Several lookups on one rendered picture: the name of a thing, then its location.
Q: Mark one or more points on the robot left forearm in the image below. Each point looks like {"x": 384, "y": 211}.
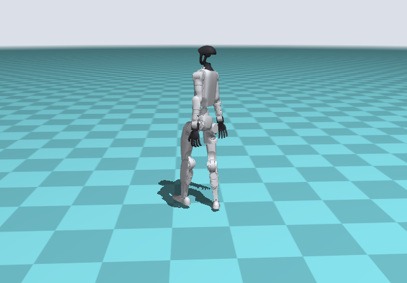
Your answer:
{"x": 196, "y": 111}

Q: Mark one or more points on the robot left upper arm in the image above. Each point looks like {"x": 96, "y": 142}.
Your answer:
{"x": 198, "y": 78}

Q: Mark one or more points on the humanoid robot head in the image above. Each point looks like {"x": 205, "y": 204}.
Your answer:
{"x": 207, "y": 51}

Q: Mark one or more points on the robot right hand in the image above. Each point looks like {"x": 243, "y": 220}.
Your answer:
{"x": 221, "y": 127}

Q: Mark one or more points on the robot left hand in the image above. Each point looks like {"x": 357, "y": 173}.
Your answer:
{"x": 194, "y": 136}

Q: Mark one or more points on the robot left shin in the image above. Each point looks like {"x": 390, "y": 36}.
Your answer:
{"x": 185, "y": 177}

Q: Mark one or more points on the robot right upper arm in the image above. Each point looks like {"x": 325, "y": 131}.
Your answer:
{"x": 217, "y": 89}

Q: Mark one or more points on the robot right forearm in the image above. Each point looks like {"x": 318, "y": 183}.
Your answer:
{"x": 217, "y": 108}

